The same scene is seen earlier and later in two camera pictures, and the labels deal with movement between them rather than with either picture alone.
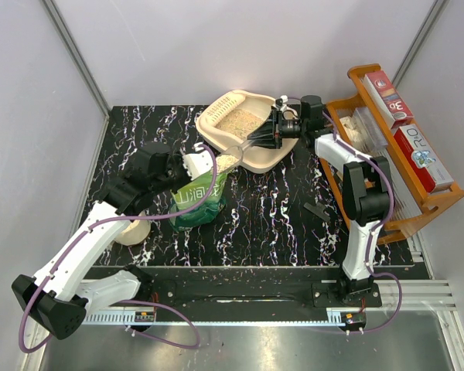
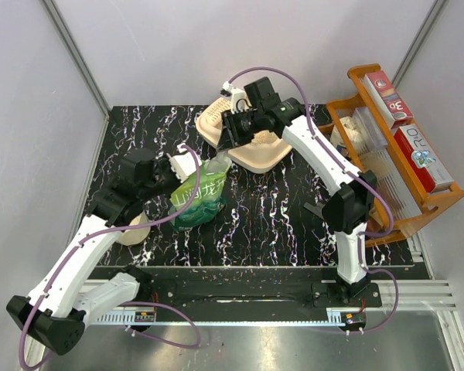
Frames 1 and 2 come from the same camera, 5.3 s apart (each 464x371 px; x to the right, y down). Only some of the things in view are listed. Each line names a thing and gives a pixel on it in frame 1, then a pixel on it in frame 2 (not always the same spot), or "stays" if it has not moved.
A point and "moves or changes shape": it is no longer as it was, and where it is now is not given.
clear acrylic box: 368,131 stays
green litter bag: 191,194 moves or changes shape
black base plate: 254,290 stays
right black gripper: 269,135 → 230,136
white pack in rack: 353,131 stays
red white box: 422,158 stays
